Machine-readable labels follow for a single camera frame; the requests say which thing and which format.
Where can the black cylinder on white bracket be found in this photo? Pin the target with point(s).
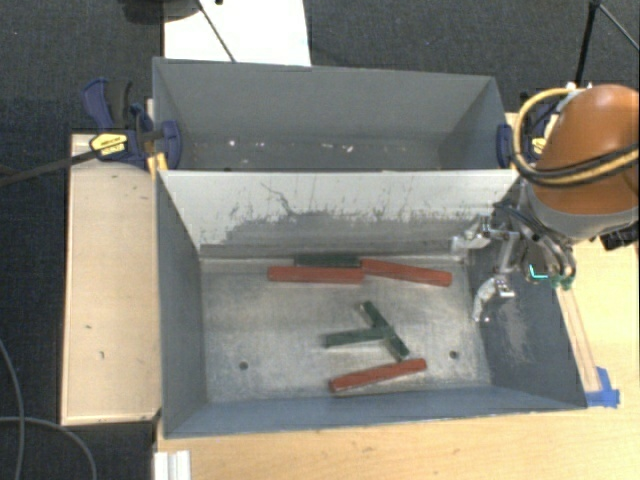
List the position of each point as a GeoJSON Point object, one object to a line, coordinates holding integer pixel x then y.
{"type": "Point", "coordinates": [619, 239]}

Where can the pale wood flat board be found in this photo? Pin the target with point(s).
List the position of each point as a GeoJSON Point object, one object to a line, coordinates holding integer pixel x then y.
{"type": "Point", "coordinates": [112, 278]}

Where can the grey metal bin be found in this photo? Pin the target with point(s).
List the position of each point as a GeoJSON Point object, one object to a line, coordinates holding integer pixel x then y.
{"type": "Point", "coordinates": [310, 208]}

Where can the dark green flat block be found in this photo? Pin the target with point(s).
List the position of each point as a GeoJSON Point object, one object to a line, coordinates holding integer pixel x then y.
{"type": "Point", "coordinates": [385, 330]}
{"type": "Point", "coordinates": [327, 259]}
{"type": "Point", "coordinates": [350, 338]}

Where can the red-brown flat block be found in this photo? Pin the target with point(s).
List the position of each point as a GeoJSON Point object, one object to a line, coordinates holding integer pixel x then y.
{"type": "Point", "coordinates": [315, 274]}
{"type": "Point", "coordinates": [407, 272]}
{"type": "Point", "coordinates": [377, 375]}

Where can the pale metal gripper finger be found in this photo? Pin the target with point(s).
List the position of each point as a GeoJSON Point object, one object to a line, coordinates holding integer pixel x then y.
{"type": "Point", "coordinates": [492, 292]}
{"type": "Point", "coordinates": [472, 238]}

